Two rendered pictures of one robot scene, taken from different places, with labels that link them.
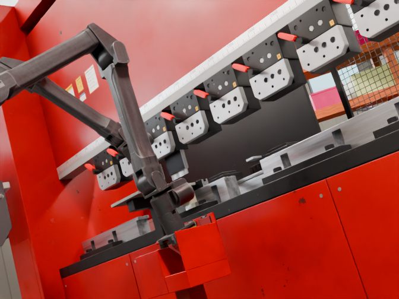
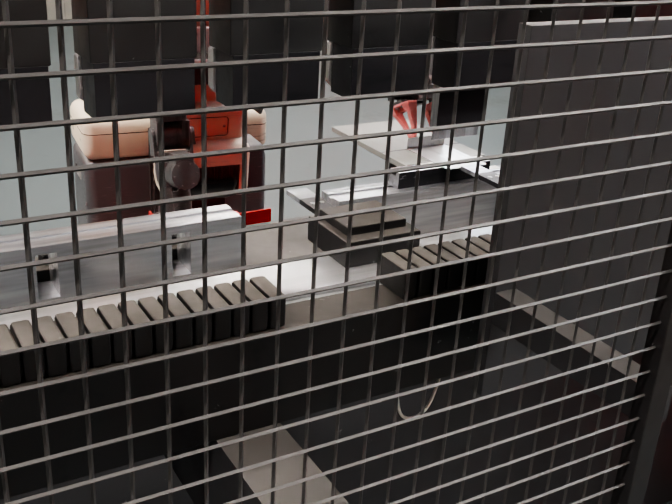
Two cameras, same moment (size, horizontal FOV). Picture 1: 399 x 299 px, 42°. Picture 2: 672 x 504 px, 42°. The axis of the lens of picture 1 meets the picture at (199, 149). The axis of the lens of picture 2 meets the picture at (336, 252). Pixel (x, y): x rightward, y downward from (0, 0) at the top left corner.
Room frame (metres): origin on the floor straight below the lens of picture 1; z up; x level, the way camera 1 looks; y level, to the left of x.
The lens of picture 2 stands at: (2.16, -1.44, 1.48)
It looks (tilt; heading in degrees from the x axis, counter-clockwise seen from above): 23 degrees down; 103
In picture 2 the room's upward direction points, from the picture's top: 3 degrees clockwise
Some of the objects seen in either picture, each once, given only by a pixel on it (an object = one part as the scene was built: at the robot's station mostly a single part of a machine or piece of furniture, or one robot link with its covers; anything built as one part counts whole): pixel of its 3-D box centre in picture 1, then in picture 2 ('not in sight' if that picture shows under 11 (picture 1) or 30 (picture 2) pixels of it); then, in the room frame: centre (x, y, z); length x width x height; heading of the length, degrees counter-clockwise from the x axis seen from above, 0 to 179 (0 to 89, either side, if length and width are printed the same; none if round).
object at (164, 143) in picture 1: (164, 136); (476, 35); (2.02, 0.12, 1.22); 0.15 x 0.09 x 0.17; 44
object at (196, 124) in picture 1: (195, 117); (377, 40); (1.88, -0.02, 1.22); 0.15 x 0.09 x 0.17; 44
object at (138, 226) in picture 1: (115, 239); not in sight; (2.40, 0.48, 0.92); 0.50 x 0.06 x 0.10; 44
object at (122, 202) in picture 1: (154, 194); (405, 142); (1.90, 0.21, 1.00); 0.26 x 0.18 x 0.01; 134
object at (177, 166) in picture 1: (177, 165); (457, 111); (2.00, 0.10, 1.09); 0.10 x 0.02 x 0.10; 44
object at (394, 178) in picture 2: (188, 190); (440, 171); (1.99, 0.08, 0.99); 0.20 x 0.03 x 0.03; 44
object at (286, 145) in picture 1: (272, 153); (336, 213); (1.88, -0.25, 1.01); 0.26 x 0.12 x 0.05; 134
